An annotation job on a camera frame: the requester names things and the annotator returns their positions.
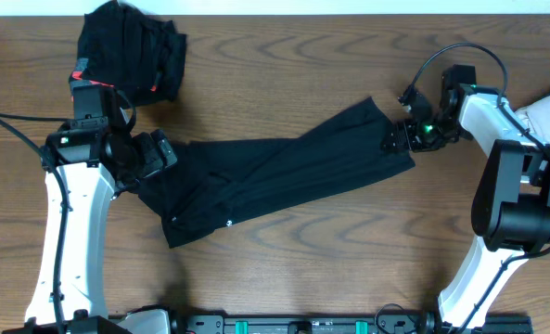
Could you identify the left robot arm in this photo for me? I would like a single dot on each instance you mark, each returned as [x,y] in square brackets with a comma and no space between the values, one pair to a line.
[91,168]

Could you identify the black base rail green clamps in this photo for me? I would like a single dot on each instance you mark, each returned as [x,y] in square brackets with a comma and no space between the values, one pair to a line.
[392,322]

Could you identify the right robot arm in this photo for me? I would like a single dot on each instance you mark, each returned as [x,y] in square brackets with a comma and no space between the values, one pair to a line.
[510,212]

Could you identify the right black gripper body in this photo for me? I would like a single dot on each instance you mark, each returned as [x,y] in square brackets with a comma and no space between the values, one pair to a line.
[427,134]

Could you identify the black shirt with white logo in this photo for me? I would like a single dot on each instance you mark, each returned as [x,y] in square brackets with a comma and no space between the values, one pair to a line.
[214,185]

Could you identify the folded black garment orange trim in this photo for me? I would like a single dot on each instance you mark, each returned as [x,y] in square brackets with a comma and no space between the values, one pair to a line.
[123,48]

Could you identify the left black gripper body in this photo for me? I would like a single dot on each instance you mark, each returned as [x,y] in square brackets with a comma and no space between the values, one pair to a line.
[141,158]

